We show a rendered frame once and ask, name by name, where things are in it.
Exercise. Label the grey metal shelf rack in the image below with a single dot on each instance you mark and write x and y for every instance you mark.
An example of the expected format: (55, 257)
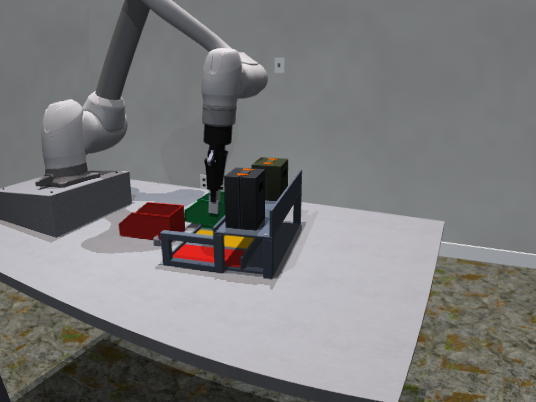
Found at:
(261, 256)

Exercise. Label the red bin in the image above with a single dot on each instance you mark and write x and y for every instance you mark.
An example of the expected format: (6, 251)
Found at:
(147, 226)

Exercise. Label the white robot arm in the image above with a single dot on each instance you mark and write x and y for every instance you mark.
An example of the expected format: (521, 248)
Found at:
(68, 133)

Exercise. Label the black case with orange handles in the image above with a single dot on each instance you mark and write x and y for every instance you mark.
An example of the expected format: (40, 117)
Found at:
(244, 198)

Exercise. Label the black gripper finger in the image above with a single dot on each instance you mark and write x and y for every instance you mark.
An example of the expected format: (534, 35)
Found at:
(222, 170)
(212, 181)

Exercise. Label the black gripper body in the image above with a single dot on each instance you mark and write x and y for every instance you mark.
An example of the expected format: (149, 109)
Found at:
(215, 137)

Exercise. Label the green bin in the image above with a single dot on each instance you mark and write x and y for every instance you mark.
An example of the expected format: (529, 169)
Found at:
(198, 212)

